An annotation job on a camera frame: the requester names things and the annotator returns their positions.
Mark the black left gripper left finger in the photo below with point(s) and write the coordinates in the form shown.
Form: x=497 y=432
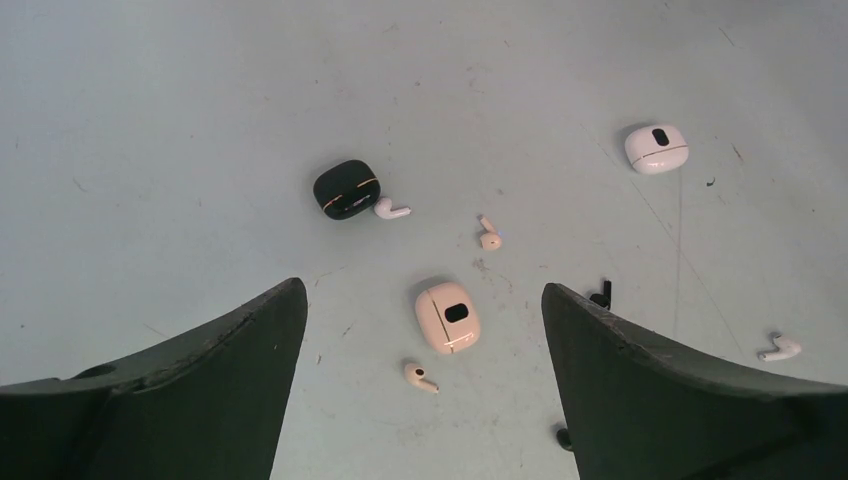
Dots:
x=206 y=404

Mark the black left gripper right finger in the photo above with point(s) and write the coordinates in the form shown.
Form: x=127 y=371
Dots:
x=638 y=405

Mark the white earbud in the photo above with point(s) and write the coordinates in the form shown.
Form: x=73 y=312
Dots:
x=385 y=210
x=783 y=349

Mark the white earbud charging case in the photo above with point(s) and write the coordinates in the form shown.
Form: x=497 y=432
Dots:
x=656 y=149

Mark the pink earbud near pink case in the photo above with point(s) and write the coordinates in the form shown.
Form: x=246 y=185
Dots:
x=416 y=376

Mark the pink earbud charging case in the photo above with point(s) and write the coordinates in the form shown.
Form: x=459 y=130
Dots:
x=448 y=318

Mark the black earbud charging case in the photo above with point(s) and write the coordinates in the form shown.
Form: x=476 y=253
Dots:
x=347 y=189

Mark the black earbud lower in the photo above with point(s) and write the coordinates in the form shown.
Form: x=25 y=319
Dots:
x=563 y=439

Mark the black earbud upper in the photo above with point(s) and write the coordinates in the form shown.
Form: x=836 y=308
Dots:
x=603 y=299

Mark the pink earbud with blue light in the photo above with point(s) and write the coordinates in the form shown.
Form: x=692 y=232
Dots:
x=490 y=239

